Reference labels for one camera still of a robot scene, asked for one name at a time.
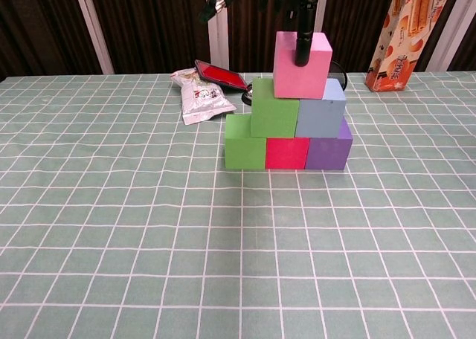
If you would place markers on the silver call bell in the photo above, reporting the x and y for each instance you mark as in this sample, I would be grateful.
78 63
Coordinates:
247 95

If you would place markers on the green checkered tablecloth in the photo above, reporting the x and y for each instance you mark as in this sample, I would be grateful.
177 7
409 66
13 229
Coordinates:
238 261

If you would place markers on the purple foam cube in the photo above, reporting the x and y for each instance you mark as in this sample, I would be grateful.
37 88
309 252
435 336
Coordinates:
327 153

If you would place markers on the magenta foam cube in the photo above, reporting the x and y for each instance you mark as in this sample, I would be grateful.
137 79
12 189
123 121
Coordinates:
286 153

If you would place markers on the red ink pad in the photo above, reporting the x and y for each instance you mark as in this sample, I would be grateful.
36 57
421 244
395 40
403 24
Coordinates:
221 75

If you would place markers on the orange biscuit box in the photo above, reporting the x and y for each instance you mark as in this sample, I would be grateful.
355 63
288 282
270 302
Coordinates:
405 38

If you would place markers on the white snack bag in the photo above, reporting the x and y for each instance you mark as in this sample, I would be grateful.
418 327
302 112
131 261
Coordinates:
201 101

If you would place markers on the white frame post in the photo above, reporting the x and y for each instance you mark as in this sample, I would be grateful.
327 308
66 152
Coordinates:
320 19
217 41
93 26
455 26

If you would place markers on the light pink foam cube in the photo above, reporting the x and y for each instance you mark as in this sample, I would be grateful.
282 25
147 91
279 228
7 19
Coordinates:
297 75

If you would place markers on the black mesh pen holder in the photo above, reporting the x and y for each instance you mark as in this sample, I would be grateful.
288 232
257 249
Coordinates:
340 75

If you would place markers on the light blue foam cube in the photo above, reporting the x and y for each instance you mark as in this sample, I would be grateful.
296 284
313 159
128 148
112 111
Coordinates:
318 117

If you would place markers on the dark pleated curtain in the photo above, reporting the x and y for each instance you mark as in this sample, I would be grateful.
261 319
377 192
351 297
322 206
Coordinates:
156 26

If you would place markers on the green foam cube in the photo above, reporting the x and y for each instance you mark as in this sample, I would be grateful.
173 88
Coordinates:
275 116
241 149

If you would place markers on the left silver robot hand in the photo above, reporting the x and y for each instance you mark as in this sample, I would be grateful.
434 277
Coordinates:
303 23

